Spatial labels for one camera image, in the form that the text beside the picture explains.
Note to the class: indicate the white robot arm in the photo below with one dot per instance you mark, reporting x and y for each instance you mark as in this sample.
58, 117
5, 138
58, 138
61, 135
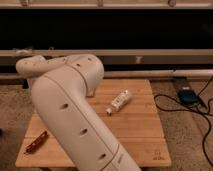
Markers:
59, 90

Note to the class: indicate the small clear plastic bottle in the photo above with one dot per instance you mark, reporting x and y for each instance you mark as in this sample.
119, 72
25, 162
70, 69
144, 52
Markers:
119, 102

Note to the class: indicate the dark blue power adapter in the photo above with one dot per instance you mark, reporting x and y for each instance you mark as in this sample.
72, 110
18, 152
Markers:
187, 96

